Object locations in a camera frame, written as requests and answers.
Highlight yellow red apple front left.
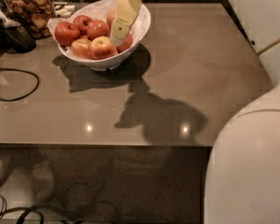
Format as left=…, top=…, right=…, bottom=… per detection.
left=71, top=38, right=92, bottom=59

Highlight black cable on table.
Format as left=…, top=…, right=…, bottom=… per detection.
left=0, top=68, right=40, bottom=103

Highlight white oval fruit bowl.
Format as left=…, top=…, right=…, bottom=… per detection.
left=48, top=0, right=151, bottom=71

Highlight yellow red apple front centre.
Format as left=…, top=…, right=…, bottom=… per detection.
left=90, top=36, right=118, bottom=60

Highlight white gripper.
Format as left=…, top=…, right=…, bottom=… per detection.
left=110, top=0, right=142, bottom=46

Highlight white shoe right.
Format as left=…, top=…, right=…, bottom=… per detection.
left=32, top=159, right=54, bottom=202

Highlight small white items behind bowl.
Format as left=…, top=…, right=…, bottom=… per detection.
left=54, top=5, right=75, bottom=18

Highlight glass jar of dried chips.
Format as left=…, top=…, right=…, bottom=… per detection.
left=4, top=0, right=56, bottom=39

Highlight black round appliance with handle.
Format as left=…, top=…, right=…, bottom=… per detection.
left=0, top=9, right=36, bottom=53

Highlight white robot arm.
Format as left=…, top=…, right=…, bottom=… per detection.
left=203, top=0, right=280, bottom=224

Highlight red yellow apple back right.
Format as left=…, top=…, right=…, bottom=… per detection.
left=106, top=9, right=116, bottom=27

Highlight black cables on floor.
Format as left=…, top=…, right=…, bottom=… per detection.
left=0, top=159, right=119, bottom=224

